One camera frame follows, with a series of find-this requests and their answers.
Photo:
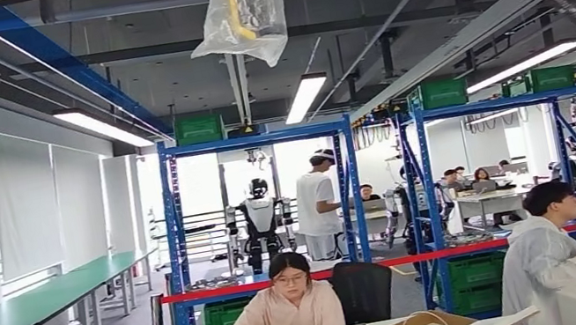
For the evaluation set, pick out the blue steel shelf rack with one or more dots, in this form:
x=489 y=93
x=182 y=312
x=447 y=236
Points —
x=175 y=234
x=430 y=189

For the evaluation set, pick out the grey twin ceiling rail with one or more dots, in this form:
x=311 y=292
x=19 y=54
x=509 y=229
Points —
x=240 y=92

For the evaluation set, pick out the pile of metal parts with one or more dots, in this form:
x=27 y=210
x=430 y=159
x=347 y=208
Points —
x=211 y=283

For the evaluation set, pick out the green plastic crate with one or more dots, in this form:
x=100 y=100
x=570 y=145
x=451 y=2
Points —
x=442 y=94
x=199 y=130
x=475 y=285
x=553 y=78
x=224 y=320
x=516 y=87

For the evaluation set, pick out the red barrier belt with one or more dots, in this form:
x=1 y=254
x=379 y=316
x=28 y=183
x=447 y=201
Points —
x=400 y=260

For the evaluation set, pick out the black box yellow warning sign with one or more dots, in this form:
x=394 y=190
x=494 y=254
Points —
x=246 y=131

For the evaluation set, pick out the person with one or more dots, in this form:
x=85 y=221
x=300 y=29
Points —
x=537 y=265
x=481 y=174
x=290 y=309
x=369 y=193
x=316 y=203
x=451 y=178

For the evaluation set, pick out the black office chair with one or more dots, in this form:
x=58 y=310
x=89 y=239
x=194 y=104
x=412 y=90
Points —
x=364 y=290

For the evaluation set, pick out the blue overhead beam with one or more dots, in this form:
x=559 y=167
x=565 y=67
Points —
x=43 y=50

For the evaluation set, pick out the white office table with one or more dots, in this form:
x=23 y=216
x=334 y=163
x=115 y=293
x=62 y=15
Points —
x=490 y=199

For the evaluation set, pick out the long white ceiling light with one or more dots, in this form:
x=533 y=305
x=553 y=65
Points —
x=525 y=65
x=305 y=98
x=101 y=129

